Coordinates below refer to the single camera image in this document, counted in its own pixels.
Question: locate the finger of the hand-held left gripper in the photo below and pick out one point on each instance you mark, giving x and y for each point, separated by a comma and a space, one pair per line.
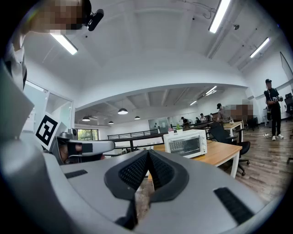
100, 147

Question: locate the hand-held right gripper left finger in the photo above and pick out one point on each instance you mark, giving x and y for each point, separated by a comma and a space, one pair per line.
128, 178

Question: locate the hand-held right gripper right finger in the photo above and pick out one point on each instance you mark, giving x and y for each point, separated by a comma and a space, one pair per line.
169, 180

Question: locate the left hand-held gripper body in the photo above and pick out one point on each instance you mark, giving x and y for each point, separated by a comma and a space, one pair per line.
47, 130

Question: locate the white toaster oven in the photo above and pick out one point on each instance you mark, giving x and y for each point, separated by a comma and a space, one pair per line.
183, 133

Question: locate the glass window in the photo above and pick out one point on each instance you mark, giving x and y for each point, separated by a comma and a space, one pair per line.
88, 134

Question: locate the glass office partition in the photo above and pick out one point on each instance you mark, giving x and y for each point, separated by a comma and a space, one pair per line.
57, 107

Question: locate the thin black metal railing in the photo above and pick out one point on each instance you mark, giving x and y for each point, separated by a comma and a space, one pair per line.
132, 133

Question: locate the pink potted succulent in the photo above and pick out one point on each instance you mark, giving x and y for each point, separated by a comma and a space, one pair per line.
170, 131

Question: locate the black office chair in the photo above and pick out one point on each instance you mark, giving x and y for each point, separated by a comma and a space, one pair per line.
219, 133
253, 123

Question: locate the navy top white collar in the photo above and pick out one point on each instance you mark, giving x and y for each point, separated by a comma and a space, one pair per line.
16, 66

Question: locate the ceiling tube light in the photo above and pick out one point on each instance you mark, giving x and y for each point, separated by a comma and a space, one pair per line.
218, 16
193, 102
211, 90
259, 47
64, 43

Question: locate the wooden table white legs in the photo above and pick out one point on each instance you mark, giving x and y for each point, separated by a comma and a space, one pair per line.
235, 125

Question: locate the white power strip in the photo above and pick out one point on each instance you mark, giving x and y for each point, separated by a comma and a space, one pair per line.
266, 135

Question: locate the person's head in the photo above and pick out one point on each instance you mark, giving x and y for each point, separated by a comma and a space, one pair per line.
59, 16

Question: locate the black head-mounted camera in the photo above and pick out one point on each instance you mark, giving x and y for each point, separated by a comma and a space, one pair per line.
95, 19

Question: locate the ceiling security camera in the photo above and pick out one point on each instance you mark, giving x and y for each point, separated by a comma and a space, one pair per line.
236, 26

